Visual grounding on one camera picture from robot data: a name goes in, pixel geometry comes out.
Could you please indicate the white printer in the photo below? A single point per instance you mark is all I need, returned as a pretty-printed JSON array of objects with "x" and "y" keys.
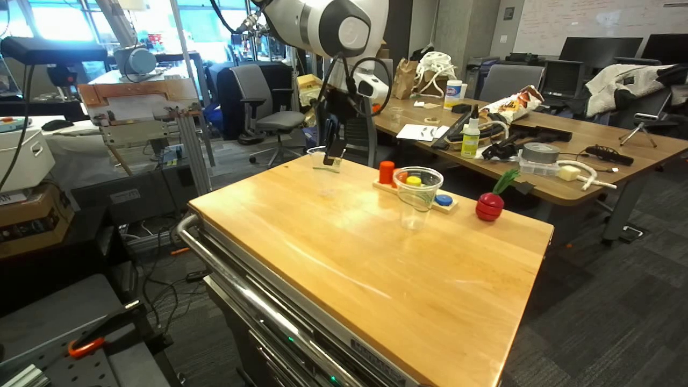
[{"x": 25, "y": 159}]

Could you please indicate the wooden shape sorter tray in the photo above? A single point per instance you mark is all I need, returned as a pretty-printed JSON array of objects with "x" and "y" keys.
[{"x": 415, "y": 198}]

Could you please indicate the black perforated metal plate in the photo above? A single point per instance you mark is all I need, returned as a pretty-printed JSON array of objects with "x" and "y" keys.
[{"x": 92, "y": 370}]

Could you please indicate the grey tape roll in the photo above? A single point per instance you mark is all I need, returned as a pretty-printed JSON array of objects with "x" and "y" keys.
[{"x": 538, "y": 155}]

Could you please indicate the blue round block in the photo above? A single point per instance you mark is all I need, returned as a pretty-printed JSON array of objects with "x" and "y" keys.
[{"x": 444, "y": 200}]

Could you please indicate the brown paper bag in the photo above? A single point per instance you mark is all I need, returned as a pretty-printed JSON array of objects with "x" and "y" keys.
[{"x": 406, "y": 78}]

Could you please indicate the black computer monitor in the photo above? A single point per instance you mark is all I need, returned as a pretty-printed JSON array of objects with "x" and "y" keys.
[
  {"x": 596, "y": 52},
  {"x": 668, "y": 48}
]

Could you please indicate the steel tool cart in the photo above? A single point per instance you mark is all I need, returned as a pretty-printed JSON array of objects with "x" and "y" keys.
[{"x": 341, "y": 290}]

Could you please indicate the black tool on desk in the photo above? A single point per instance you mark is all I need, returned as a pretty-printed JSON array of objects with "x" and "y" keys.
[{"x": 520, "y": 136}]

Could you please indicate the yellow round block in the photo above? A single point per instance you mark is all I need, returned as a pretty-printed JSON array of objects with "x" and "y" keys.
[{"x": 413, "y": 182}]

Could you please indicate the red toy radish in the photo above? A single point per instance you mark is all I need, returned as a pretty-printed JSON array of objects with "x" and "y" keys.
[{"x": 491, "y": 203}]

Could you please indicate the yellow liquid bottle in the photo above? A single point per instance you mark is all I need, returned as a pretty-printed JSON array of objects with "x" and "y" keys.
[{"x": 470, "y": 138}]

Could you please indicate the grey office chair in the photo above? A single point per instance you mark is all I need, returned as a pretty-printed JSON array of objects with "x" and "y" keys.
[
  {"x": 263, "y": 104},
  {"x": 507, "y": 81}
]

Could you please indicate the red cylinder block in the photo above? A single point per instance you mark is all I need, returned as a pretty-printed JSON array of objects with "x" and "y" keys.
[{"x": 385, "y": 172}]

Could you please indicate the white paper sheet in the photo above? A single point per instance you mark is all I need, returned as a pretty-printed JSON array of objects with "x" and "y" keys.
[{"x": 423, "y": 131}]

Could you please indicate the snack chip bag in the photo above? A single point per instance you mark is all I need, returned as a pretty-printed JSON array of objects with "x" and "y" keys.
[{"x": 515, "y": 106}]

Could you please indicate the orange handled clamp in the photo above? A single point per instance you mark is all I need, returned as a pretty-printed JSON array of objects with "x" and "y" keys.
[{"x": 96, "y": 336}]

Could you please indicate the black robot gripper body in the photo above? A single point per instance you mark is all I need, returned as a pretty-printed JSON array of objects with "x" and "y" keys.
[{"x": 335, "y": 107}]

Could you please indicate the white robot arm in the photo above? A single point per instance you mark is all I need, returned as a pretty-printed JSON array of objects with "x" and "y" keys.
[{"x": 356, "y": 84}]

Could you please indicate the dark grey floor platform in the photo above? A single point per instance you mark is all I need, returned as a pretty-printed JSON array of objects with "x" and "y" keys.
[{"x": 43, "y": 327}]

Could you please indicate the cardboard box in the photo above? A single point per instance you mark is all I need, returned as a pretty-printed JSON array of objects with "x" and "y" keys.
[{"x": 37, "y": 222}]

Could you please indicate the clear plastic cup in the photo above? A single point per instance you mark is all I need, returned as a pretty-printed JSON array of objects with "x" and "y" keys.
[
  {"x": 431, "y": 178},
  {"x": 322, "y": 159}
]

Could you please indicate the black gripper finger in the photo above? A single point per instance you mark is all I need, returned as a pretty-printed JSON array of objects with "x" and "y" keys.
[
  {"x": 327, "y": 150},
  {"x": 339, "y": 150}
]

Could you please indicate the white cloth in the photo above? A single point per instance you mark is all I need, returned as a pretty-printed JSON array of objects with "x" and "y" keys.
[{"x": 637, "y": 81}]

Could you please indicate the white bottle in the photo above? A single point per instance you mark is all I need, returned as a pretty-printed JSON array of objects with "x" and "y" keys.
[{"x": 455, "y": 91}]

